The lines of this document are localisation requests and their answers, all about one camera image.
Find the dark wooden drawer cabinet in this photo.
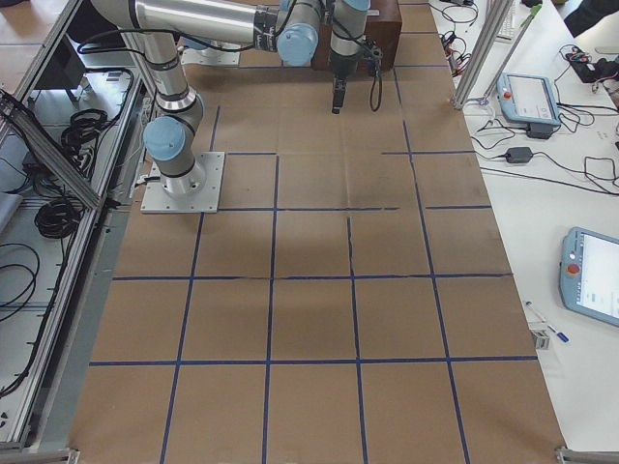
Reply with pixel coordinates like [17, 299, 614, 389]
[310, 0, 402, 72]

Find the black power adapter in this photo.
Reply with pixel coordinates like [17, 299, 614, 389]
[505, 147, 533, 164]

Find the teach pendant upper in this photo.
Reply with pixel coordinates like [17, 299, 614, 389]
[496, 73, 561, 128]

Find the teach pendant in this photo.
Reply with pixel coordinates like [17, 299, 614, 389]
[496, 73, 561, 128]
[559, 227, 618, 327]

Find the brown paper table cover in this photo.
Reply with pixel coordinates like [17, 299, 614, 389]
[69, 1, 563, 463]

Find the teach pendant lower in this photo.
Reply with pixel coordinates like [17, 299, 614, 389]
[559, 227, 618, 327]

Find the small metal binder clip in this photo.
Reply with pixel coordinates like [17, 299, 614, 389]
[530, 330, 550, 350]

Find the blue white pen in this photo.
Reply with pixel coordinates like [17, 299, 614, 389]
[525, 301, 570, 343]

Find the aluminium frame post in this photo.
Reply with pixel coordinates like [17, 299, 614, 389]
[451, 1, 543, 110]

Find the square metal base plate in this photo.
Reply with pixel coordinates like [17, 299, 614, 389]
[140, 152, 225, 214]

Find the aluminium side frame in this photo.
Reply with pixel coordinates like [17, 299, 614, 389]
[1, 1, 143, 455]

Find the coiled black cable bundle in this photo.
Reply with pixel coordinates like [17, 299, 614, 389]
[34, 197, 81, 241]

